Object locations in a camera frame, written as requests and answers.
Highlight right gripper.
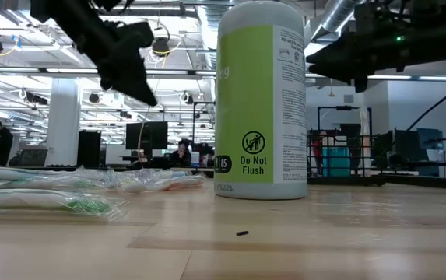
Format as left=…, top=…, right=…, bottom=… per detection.
left=305, top=0, right=407, bottom=93

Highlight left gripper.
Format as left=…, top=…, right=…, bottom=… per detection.
left=86, top=19, right=159, bottom=107

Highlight green toothbrush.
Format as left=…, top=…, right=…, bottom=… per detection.
left=0, top=175, right=109, bottom=192
left=0, top=187, right=130, bottom=222

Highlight black monitor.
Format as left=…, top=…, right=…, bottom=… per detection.
left=125, top=121, right=169, bottom=152

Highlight white building column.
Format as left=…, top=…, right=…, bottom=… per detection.
left=45, top=76, right=83, bottom=167

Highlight black cabinet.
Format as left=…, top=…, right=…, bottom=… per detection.
left=76, top=129, right=103, bottom=166

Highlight long ceiling light strip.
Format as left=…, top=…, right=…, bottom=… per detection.
left=0, top=65, right=218, bottom=78
left=367, top=74, right=446, bottom=82

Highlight green white wipes canister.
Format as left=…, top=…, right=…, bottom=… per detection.
left=213, top=0, right=309, bottom=201

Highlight teal container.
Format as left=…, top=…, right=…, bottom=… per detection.
left=321, top=145, right=351, bottom=179

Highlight black monitors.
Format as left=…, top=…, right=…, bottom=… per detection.
left=374, top=129, right=420, bottom=172

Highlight blue panel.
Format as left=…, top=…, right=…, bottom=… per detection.
left=416, top=127, right=444, bottom=178

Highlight black rig frame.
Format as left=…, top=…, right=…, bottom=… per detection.
left=317, top=104, right=374, bottom=135

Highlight long black right arm cable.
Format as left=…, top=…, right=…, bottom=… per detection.
left=405, top=68, right=446, bottom=132

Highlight black wire basket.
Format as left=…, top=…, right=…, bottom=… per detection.
left=307, top=130, right=388, bottom=187

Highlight black aluminium frame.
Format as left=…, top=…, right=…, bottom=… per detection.
left=189, top=166, right=446, bottom=192

